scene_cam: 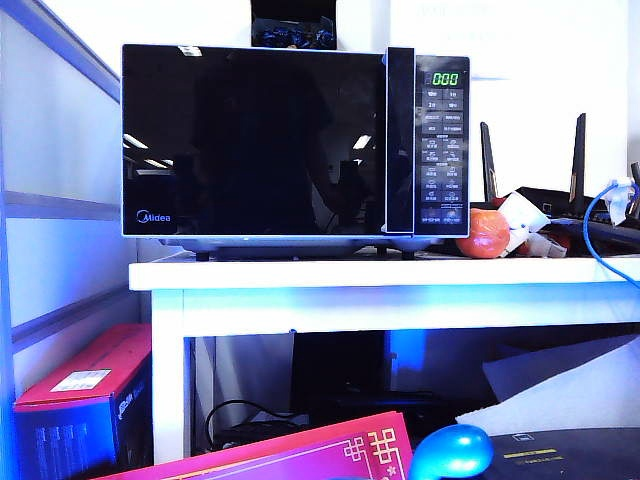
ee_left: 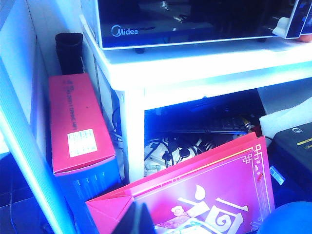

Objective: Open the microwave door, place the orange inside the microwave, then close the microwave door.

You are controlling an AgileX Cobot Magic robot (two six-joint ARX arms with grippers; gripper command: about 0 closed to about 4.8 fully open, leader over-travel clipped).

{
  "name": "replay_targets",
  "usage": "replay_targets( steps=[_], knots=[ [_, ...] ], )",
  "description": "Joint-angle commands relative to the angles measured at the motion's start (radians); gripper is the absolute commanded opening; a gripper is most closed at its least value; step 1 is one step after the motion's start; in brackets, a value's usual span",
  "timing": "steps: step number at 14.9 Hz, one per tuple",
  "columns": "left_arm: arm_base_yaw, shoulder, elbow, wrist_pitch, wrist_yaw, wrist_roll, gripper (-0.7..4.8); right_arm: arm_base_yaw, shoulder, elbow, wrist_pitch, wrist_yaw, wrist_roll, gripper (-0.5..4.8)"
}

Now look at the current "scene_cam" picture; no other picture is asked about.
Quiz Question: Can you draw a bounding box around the red and blue cardboard box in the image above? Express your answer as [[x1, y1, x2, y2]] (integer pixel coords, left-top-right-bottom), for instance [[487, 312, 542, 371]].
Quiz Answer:
[[12, 322, 154, 480]]

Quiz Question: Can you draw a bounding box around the white paper cup whale print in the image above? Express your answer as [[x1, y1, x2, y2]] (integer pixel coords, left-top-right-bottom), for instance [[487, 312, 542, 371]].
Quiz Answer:
[[494, 189, 551, 254]]

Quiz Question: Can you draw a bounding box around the orange fruit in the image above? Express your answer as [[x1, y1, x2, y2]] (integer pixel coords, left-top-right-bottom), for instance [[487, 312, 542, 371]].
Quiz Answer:
[[454, 207, 512, 260]]

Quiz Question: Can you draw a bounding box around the black box of blue roses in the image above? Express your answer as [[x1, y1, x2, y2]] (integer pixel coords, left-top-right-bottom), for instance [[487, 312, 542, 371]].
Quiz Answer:
[[249, 0, 339, 51]]

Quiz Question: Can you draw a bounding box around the black box with yellow stripe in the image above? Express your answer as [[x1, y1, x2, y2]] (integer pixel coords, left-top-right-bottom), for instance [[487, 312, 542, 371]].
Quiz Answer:
[[479, 424, 640, 480]]

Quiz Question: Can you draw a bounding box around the black router with antennas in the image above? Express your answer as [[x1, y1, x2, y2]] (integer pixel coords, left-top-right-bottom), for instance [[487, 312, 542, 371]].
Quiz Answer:
[[472, 112, 640, 254]]

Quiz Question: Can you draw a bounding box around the black power cable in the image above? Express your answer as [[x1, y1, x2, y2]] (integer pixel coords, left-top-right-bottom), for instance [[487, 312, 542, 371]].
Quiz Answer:
[[204, 397, 301, 449]]

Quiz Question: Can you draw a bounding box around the white foam sheet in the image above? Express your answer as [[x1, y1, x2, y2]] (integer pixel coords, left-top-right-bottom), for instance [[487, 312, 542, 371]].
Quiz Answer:
[[454, 379, 640, 437]]

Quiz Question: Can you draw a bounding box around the white cable tag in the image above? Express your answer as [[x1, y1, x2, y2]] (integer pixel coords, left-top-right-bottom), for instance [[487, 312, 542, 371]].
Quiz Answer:
[[602, 177, 640, 225]]

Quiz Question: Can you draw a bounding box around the magenta box with gold pattern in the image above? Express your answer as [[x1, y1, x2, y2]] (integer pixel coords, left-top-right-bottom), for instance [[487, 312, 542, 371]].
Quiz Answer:
[[92, 409, 415, 480]]

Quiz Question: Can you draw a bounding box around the blue ethernet cable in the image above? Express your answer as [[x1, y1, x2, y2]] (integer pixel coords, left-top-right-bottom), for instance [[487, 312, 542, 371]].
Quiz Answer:
[[582, 179, 640, 281]]

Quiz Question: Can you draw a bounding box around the black Midea microwave oven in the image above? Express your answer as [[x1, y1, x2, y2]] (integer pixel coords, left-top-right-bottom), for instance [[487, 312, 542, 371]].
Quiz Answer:
[[121, 43, 471, 261]]

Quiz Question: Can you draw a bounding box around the black glass microwave door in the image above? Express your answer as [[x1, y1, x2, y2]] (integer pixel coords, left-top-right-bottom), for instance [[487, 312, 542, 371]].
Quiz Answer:
[[122, 43, 416, 237]]

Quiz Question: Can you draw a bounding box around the red white snack packet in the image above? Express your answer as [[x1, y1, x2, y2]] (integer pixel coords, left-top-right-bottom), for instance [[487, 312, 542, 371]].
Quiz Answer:
[[519, 229, 571, 259]]

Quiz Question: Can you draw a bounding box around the white wooden table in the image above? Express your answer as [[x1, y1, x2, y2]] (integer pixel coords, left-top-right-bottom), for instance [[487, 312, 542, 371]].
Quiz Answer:
[[128, 254, 640, 464]]

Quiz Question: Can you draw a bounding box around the black flat electronics box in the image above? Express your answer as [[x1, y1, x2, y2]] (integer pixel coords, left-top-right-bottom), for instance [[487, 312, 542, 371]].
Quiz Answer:
[[299, 389, 451, 426]]

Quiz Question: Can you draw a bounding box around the glossy teal rounded object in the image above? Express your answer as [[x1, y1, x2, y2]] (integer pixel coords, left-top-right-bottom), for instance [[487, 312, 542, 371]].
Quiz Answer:
[[408, 423, 496, 480]]

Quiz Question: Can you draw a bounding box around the pale grey board sheet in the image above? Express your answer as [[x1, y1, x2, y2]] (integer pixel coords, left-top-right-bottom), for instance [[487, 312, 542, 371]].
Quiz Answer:
[[482, 333, 640, 401]]

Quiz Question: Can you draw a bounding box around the black power adapter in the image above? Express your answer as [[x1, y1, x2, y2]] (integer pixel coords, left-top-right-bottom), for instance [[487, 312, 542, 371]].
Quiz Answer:
[[214, 422, 301, 449]]

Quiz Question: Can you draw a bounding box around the black computer tower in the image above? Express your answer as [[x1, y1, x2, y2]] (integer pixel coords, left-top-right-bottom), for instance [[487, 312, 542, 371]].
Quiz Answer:
[[291, 329, 387, 416]]

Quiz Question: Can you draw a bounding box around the grey framed office partition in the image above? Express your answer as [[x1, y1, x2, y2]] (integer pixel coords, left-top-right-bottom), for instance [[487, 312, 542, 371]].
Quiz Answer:
[[0, 0, 139, 480]]

